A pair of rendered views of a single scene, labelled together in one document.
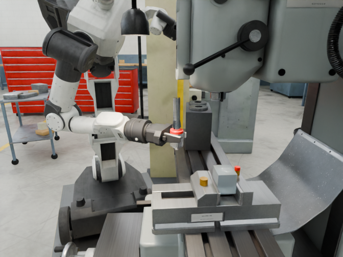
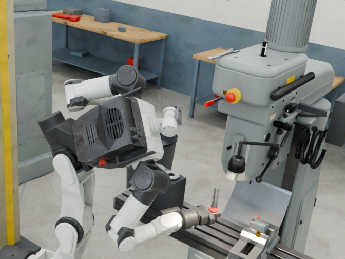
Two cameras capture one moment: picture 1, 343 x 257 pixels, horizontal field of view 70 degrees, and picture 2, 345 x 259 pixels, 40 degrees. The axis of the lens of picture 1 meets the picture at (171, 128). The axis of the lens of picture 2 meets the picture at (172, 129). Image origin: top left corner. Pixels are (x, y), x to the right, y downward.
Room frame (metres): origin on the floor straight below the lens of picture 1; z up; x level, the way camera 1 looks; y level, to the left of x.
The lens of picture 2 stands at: (-0.05, 1.70, 2.34)
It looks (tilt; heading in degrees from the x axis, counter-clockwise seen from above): 23 degrees down; 303
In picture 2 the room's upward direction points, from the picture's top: 6 degrees clockwise
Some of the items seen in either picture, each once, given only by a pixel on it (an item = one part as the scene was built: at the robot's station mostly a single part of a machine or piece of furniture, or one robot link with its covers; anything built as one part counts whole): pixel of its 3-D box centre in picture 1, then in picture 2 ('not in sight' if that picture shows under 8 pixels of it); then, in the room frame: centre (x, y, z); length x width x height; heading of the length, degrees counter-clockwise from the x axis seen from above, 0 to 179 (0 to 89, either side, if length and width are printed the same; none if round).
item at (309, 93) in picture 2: not in sight; (293, 84); (0.76, -0.64, 1.66); 0.80 x 0.23 x 0.20; 92
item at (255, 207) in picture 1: (212, 197); (255, 240); (0.60, -0.12, 1.02); 0.35 x 0.15 x 0.11; 94
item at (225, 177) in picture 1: (223, 179); (259, 227); (0.60, -0.15, 1.08); 0.06 x 0.05 x 0.06; 4
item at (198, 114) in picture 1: (197, 123); (161, 187); (1.18, -0.13, 1.07); 0.22 x 0.12 x 0.20; 176
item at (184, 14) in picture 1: (182, 41); (235, 156); (0.74, -0.03, 1.45); 0.04 x 0.04 x 0.21; 2
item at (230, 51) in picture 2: not in sight; (223, 54); (0.85, 0.02, 1.89); 0.24 x 0.04 x 0.01; 94
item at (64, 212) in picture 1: (66, 225); not in sight; (1.11, 0.58, 0.50); 0.20 x 0.05 x 0.20; 19
